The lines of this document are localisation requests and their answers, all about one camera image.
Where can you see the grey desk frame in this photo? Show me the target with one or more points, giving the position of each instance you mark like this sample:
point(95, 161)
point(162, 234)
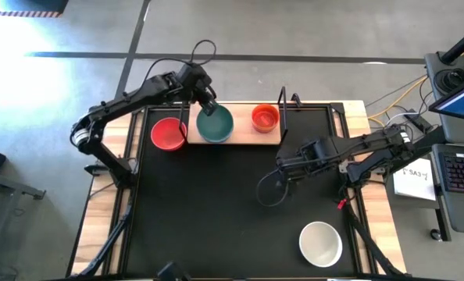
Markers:
point(9, 187)

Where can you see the large red-orange bowl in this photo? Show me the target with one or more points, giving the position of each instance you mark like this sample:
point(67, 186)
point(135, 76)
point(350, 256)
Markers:
point(167, 134)

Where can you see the blue-lit computer monitor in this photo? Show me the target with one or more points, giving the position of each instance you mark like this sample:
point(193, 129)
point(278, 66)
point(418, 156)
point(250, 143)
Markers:
point(462, 99)

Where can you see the black power strip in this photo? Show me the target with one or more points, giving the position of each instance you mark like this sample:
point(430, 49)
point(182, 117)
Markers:
point(417, 121)

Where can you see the black table mat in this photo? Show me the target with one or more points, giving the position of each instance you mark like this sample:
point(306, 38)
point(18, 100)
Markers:
point(216, 195)

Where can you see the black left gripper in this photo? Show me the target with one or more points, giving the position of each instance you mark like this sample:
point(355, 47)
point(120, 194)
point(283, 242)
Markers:
point(195, 82)

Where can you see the pale grey bowl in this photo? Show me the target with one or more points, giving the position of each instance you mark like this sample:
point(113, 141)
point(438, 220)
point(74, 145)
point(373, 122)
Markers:
point(320, 244)

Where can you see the wooden board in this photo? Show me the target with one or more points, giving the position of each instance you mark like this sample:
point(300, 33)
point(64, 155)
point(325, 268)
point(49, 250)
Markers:
point(241, 134)

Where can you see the teal bowl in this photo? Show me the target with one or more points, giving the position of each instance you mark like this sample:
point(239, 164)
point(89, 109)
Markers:
point(216, 126)

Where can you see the black floor mat striped edge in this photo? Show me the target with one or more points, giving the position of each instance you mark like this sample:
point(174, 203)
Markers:
point(25, 6)

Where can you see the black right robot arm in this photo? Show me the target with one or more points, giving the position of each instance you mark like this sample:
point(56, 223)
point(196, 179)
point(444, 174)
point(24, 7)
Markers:
point(376, 148)

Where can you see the laptop computer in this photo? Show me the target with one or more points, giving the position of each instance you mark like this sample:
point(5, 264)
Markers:
point(462, 210)

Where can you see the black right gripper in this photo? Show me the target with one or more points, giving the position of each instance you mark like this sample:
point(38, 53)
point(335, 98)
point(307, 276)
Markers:
point(314, 156)

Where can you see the white paper sheet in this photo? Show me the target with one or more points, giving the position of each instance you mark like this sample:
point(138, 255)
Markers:
point(413, 179)

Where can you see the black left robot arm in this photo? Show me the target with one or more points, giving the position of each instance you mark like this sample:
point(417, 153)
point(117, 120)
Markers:
point(130, 99)

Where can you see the small orange bowl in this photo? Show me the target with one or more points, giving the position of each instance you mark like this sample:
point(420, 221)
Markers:
point(265, 118)

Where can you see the black monitor pole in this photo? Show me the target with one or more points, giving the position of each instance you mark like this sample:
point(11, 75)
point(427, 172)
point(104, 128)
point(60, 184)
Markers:
point(462, 43)

